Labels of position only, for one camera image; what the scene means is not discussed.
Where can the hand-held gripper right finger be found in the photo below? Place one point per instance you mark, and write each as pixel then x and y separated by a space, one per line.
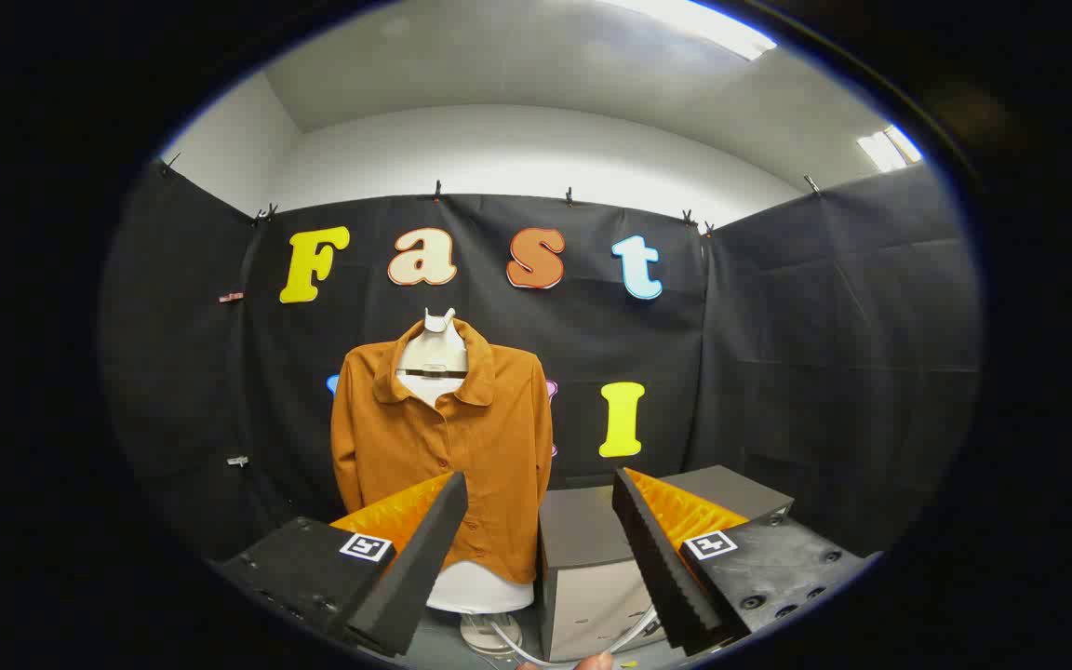
pixel 657 558

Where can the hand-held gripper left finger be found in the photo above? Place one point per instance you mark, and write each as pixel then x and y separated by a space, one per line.
pixel 424 549

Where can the orange button-up shirt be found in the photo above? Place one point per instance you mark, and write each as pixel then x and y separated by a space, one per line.
pixel 489 447

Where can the grey cabinet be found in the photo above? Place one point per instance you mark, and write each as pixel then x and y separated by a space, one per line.
pixel 582 558

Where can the white mannequin torso form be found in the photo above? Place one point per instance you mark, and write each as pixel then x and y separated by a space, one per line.
pixel 434 358

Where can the black backdrop cloth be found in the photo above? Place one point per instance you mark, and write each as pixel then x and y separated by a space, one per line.
pixel 824 326

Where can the red clip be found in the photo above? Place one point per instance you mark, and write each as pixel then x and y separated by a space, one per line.
pixel 231 297

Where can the small ceiling light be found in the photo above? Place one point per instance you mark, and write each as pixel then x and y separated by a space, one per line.
pixel 888 149

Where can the long ceiling light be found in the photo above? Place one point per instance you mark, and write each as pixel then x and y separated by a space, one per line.
pixel 694 23

